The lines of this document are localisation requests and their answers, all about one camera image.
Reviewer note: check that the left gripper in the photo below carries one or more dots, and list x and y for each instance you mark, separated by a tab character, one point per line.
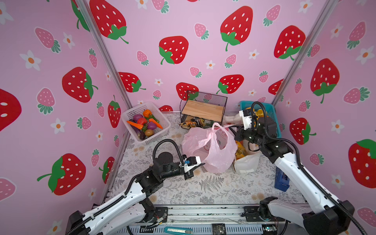
187	176

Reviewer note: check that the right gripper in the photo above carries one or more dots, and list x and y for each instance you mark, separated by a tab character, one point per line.
239	132

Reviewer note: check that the white canvas tote bag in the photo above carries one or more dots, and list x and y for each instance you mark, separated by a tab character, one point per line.
246	160

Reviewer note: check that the pink plastic grocery bag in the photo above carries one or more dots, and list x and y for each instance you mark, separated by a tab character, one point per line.
216	147

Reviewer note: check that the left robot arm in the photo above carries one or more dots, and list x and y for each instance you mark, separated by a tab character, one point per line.
133	204

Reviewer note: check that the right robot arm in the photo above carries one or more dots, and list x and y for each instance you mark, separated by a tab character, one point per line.
326	215

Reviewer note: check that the snack bag under shelf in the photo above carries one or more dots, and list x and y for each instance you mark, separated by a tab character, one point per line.
197	122

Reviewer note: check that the toy potato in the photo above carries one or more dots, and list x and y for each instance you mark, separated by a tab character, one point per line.
149	132

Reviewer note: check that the blue box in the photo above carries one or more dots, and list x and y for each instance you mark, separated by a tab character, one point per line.
281	180

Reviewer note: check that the white plastic basket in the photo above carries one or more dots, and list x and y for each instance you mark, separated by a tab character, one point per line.
136	115

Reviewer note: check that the toy carrot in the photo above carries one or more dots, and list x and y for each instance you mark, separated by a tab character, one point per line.
136	125

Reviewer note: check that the teal utility knife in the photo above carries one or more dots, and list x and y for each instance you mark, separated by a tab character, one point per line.
178	231

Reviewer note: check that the black wire wooden shelf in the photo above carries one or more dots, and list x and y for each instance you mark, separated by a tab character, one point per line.
202	105

